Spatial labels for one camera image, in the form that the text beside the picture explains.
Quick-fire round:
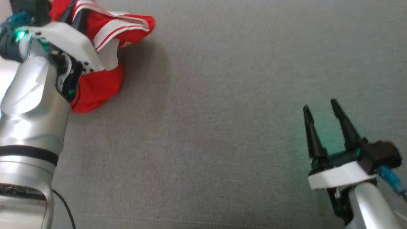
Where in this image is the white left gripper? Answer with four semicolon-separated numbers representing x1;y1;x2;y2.
14;0;104;74

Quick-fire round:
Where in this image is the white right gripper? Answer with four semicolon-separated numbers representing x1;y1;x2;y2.
303;98;378;191

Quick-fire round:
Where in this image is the red white jersey shirt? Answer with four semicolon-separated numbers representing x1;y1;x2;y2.
48;0;156;114

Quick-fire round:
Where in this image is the blue right camera cable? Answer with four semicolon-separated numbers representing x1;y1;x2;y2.
378;165;407;201

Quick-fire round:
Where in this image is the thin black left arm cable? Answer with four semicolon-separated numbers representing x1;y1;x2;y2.
52;189;77;229

